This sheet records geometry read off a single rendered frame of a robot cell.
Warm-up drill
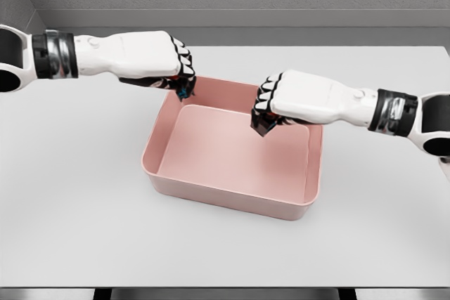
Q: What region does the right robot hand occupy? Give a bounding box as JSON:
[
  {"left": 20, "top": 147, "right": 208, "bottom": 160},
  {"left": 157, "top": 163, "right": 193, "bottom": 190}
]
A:
[{"left": 251, "top": 69, "right": 348, "bottom": 127}]

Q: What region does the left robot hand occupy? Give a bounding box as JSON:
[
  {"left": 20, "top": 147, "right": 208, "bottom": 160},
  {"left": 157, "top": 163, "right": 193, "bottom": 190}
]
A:
[{"left": 112, "top": 30, "right": 198, "bottom": 90}]

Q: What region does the black industrial switch blue detail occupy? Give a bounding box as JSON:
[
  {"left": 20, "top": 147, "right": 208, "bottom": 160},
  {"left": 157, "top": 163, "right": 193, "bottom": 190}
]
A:
[{"left": 169, "top": 75, "right": 198, "bottom": 100}]

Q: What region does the pink rectangular basket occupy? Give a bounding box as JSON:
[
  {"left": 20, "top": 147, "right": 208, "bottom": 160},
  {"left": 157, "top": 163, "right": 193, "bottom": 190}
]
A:
[{"left": 141, "top": 74, "right": 324, "bottom": 222}]

